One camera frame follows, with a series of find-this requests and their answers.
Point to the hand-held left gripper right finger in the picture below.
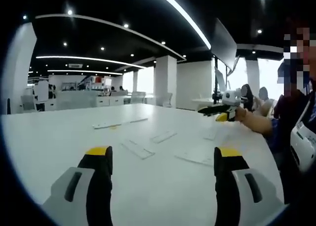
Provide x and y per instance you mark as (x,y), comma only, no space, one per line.
(243,186)

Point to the white socket holder cover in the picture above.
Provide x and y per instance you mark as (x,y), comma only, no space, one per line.
(138,149)
(197,156)
(164,136)

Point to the white board on stand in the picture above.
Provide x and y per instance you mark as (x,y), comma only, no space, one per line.
(41,91)

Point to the large hanging display screen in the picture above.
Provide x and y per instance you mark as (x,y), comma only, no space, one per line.
(223,44)

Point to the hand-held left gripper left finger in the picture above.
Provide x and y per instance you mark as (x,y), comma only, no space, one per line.
(81,186)

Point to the person's dark clothed torso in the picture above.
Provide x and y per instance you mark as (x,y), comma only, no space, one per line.
(291,107)

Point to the black stand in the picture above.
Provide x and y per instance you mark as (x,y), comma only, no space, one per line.
(216,87)

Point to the white low cabinet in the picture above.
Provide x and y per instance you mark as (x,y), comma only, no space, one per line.
(109,101)

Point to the person's right hand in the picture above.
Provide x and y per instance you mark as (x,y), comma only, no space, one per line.
(240,114)

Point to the grey office chair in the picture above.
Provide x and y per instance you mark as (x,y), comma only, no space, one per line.
(28,103)

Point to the long ceiling light strip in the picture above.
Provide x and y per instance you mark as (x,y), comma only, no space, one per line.
(187,17)

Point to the long white socket holder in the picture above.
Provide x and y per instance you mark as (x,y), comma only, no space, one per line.
(118,123)

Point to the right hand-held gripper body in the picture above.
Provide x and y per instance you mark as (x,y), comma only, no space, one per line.
(233,98)

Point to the white office chair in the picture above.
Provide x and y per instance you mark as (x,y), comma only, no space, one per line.
(138,97)
(168,99)

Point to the white chest-worn device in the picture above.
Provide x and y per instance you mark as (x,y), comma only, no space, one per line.
(302,144)

